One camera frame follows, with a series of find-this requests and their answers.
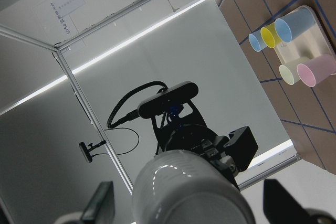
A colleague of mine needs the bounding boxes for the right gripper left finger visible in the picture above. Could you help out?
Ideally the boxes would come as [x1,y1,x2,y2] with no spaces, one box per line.
[56,181,117,224]

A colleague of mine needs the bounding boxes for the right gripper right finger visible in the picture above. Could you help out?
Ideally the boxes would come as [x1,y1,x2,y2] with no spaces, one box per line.
[262,178,336,224]

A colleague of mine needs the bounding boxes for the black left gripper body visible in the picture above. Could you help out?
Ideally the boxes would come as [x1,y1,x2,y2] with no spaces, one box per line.
[151,102,258,188]

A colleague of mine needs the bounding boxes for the grey white plastic cup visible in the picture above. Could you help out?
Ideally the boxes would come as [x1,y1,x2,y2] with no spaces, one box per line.
[132,150,255,223]

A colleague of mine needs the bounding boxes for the light blue plastic cup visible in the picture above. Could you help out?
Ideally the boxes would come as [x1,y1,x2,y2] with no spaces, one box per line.
[248,30,267,52]

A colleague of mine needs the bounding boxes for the pale green plastic cup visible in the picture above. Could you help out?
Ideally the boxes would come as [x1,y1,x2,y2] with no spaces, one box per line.
[279,57,309,86]

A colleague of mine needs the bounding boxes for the yellow plastic cup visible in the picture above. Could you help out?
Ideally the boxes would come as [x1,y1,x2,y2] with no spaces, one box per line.
[260,22,282,48]

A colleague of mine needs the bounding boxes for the pink plastic cup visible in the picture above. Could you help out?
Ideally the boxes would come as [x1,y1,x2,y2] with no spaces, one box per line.
[297,54,335,88]

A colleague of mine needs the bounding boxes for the cream plastic tray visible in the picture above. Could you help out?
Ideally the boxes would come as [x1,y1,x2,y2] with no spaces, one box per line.
[274,5,335,64]

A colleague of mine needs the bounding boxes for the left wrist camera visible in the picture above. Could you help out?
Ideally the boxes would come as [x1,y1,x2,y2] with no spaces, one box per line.
[137,81,199,119]

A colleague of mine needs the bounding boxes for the black wall-mounted camera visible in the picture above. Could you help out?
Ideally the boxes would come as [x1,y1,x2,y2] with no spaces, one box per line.
[78,140,106,163]

